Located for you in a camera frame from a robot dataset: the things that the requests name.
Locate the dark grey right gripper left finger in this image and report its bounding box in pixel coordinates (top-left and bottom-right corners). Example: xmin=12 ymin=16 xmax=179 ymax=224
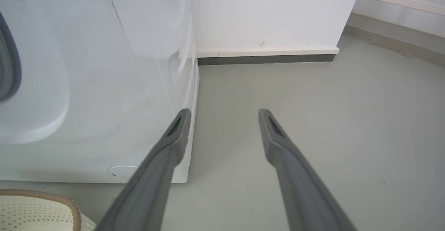
xmin=96 ymin=108 xmax=192 ymax=231

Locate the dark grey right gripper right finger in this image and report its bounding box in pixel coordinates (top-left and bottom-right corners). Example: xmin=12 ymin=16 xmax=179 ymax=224
xmin=258 ymin=109 xmax=358 ymax=231

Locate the white woven laundry basket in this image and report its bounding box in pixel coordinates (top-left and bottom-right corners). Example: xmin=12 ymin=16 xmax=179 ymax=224
xmin=0 ymin=189 xmax=97 ymax=231

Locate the white washing machine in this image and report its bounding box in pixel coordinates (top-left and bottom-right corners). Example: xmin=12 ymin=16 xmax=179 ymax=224
xmin=0 ymin=0 xmax=200 ymax=184

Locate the white skirting board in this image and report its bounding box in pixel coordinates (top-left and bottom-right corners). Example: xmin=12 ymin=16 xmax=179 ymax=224
xmin=197 ymin=47 xmax=340 ymax=58

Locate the grey rubber door gasket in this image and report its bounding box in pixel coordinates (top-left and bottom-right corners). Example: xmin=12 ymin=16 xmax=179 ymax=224
xmin=0 ymin=13 xmax=22 ymax=102

